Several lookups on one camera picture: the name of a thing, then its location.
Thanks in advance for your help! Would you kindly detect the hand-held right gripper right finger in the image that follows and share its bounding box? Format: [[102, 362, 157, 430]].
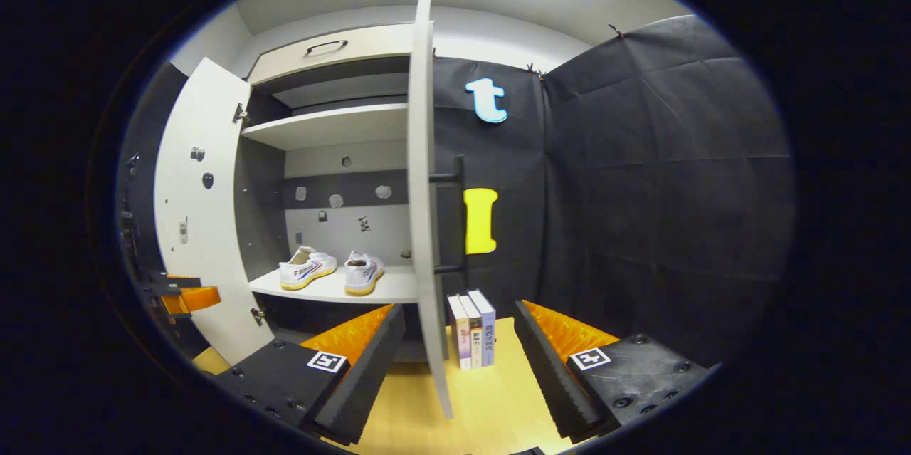
[[514, 300, 712, 443]]

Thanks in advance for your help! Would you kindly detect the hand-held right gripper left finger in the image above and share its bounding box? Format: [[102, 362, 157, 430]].
[[214, 303, 406, 445]]

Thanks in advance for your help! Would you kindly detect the white canvas shoe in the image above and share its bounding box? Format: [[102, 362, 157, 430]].
[[278, 246, 339, 291], [344, 251, 386, 297]]

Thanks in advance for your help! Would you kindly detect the white shoe cabinet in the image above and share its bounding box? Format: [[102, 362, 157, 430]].
[[235, 23, 435, 363]]

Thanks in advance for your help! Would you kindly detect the white cabinet drawer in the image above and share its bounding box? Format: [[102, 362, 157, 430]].
[[247, 23, 417, 85]]

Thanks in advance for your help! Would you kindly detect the lilac blue book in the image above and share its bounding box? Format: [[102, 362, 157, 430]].
[[468, 289, 497, 367]]

